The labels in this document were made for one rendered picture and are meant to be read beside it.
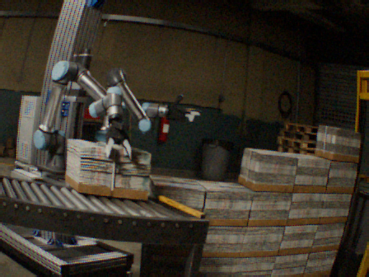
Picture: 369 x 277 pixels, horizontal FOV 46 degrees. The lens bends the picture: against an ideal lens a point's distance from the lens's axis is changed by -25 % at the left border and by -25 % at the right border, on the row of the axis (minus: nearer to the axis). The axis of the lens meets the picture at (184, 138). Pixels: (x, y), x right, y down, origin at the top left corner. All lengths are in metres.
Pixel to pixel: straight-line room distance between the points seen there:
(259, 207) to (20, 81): 6.83
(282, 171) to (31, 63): 6.87
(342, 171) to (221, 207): 0.93
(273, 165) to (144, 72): 7.10
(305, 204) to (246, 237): 0.46
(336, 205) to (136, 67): 7.16
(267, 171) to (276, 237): 0.46
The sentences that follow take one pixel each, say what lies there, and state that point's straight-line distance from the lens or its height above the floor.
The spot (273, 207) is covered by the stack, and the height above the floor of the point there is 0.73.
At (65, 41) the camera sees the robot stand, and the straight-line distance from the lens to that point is 3.28.
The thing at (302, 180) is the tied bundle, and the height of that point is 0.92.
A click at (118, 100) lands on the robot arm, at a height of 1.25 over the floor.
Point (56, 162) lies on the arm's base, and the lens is 2.98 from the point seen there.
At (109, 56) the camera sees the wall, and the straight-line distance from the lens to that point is 9.83.
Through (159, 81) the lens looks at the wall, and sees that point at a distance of 10.23.
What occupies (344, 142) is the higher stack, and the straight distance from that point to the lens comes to 3.43.
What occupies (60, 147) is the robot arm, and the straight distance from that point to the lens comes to 2.98.
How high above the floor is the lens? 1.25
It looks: 3 degrees down
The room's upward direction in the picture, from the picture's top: 8 degrees clockwise
